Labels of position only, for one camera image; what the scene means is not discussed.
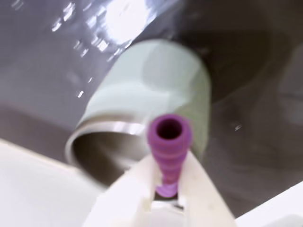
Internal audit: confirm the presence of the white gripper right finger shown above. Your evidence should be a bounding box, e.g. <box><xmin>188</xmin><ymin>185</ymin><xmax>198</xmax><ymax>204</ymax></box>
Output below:
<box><xmin>178</xmin><ymin>150</ymin><xmax>238</xmax><ymax>227</ymax></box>

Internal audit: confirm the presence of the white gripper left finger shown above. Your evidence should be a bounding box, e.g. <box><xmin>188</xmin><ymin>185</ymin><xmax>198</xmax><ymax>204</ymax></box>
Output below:
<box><xmin>81</xmin><ymin>155</ymin><xmax>155</xmax><ymax>227</ymax></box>

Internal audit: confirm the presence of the purple ribbed pen grip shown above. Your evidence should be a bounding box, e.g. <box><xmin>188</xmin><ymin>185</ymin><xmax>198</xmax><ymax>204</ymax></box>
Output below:
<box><xmin>147</xmin><ymin>113</ymin><xmax>193</xmax><ymax>198</ymax></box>

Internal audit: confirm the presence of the pale green steel cup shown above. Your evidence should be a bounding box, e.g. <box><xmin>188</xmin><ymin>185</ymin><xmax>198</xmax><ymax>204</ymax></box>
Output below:
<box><xmin>65</xmin><ymin>39</ymin><xmax>213</xmax><ymax>189</ymax></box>

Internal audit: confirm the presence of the dark grey glossy mat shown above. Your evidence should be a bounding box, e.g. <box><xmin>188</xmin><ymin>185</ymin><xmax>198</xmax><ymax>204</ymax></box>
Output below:
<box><xmin>0</xmin><ymin>0</ymin><xmax>303</xmax><ymax>215</ymax></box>

